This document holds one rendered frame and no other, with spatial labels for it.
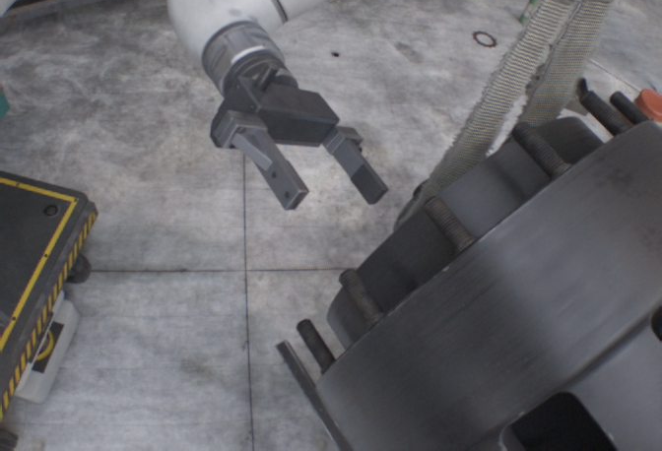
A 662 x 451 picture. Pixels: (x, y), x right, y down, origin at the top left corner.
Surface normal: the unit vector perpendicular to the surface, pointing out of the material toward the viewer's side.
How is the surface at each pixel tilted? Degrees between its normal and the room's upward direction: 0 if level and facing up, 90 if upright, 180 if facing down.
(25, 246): 0
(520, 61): 78
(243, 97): 59
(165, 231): 0
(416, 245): 48
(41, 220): 0
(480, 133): 83
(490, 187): 26
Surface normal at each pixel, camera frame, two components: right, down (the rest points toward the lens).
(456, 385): -0.56, -0.04
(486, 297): -0.40, -0.19
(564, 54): 0.13, 0.81
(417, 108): 0.19, -0.57
